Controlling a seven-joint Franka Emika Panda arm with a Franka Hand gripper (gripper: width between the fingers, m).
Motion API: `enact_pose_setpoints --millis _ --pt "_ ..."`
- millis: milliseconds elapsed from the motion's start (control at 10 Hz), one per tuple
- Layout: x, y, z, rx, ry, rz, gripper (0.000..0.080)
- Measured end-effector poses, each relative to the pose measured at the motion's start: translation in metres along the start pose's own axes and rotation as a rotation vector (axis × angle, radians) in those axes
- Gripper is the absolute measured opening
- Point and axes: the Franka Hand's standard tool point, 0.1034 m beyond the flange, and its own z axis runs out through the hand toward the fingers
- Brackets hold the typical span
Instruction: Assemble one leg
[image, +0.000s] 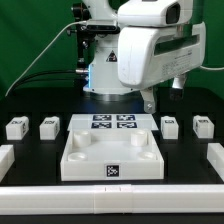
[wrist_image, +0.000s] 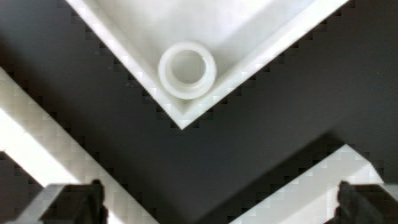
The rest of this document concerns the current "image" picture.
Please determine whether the white front obstacle bar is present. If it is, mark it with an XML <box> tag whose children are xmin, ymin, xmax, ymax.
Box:
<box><xmin>0</xmin><ymin>185</ymin><xmax>224</xmax><ymax>215</ymax></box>

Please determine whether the white left obstacle bar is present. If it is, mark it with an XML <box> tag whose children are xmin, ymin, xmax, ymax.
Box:
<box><xmin>0</xmin><ymin>145</ymin><xmax>15</xmax><ymax>182</ymax></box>

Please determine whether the white right obstacle bar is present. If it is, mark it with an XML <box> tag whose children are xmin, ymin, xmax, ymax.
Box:
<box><xmin>207</xmin><ymin>143</ymin><xmax>224</xmax><ymax>182</ymax></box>

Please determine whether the grey camera on mount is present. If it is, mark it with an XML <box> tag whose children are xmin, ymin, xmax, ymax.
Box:
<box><xmin>81</xmin><ymin>20</ymin><xmax>120</xmax><ymax>34</ymax></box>

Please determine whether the black cable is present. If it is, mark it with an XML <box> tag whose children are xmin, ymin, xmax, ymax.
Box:
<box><xmin>13</xmin><ymin>69</ymin><xmax>81</xmax><ymax>90</ymax></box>

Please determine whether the white obstacle bar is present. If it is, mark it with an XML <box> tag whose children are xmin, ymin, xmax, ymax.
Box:
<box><xmin>207</xmin><ymin>143</ymin><xmax>224</xmax><ymax>182</ymax></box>
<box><xmin>0</xmin><ymin>145</ymin><xmax>15</xmax><ymax>182</ymax></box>
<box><xmin>0</xmin><ymin>185</ymin><xmax>224</xmax><ymax>215</ymax></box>

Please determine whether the white cable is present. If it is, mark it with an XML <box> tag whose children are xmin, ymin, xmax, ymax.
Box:
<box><xmin>4</xmin><ymin>21</ymin><xmax>88</xmax><ymax>98</ymax></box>

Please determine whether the white square tabletop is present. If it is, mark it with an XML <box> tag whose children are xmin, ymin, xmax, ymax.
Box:
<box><xmin>60</xmin><ymin>129</ymin><xmax>164</xmax><ymax>181</ymax></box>

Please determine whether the white marker base plate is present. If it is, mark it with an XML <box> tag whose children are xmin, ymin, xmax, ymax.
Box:
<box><xmin>68</xmin><ymin>114</ymin><xmax>158</xmax><ymax>131</ymax></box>

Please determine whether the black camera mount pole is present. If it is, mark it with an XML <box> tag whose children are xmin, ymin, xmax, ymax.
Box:
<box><xmin>67</xmin><ymin>3</ymin><xmax>89</xmax><ymax>87</ymax></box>

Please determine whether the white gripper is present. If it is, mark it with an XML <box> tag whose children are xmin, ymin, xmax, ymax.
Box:
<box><xmin>117</xmin><ymin>23</ymin><xmax>206</xmax><ymax>114</ymax></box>

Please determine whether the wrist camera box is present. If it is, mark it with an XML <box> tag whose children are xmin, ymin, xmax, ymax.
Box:
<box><xmin>118</xmin><ymin>0</ymin><xmax>193</xmax><ymax>27</ymax></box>

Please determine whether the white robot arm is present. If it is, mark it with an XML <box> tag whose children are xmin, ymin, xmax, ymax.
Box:
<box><xmin>82</xmin><ymin>0</ymin><xmax>206</xmax><ymax>113</ymax></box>

